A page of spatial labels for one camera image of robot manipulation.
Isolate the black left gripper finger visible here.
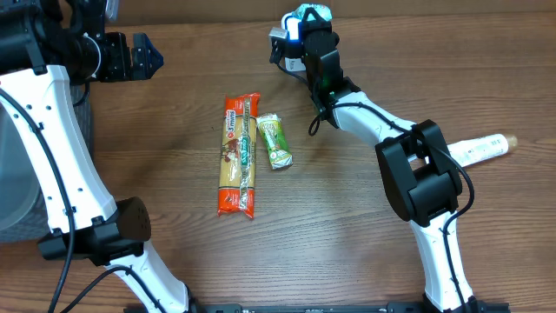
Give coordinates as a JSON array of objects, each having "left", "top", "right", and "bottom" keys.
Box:
[
  {"left": 131, "top": 33, "right": 164, "bottom": 65},
  {"left": 130, "top": 58, "right": 164, "bottom": 81}
]

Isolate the light blue wipes packet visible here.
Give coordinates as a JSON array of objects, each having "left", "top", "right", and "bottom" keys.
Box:
[{"left": 292, "top": 3, "right": 333, "bottom": 22}]

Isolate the green snack packet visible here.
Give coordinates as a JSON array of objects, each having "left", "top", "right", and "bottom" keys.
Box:
[{"left": 256, "top": 113, "right": 293, "bottom": 170}]

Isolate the orange spaghetti packet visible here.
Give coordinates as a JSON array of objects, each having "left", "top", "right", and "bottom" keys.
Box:
[{"left": 217, "top": 92, "right": 261, "bottom": 219}]

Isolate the white tube with gold cap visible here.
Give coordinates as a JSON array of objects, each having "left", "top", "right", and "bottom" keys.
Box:
[{"left": 407, "top": 133, "right": 520, "bottom": 170}]

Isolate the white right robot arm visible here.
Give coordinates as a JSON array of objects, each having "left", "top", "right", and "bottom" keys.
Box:
[{"left": 273, "top": 3, "right": 481, "bottom": 312}]

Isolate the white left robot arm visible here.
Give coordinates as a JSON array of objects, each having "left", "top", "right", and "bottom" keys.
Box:
[{"left": 1, "top": 0, "right": 200, "bottom": 312}]

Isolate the grey plastic lattice basket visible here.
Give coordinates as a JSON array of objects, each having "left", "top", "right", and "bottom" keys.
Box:
[{"left": 0, "top": 84, "right": 95, "bottom": 243}]

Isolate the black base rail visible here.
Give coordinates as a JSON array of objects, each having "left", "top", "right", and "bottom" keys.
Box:
[{"left": 123, "top": 302, "right": 512, "bottom": 313}]

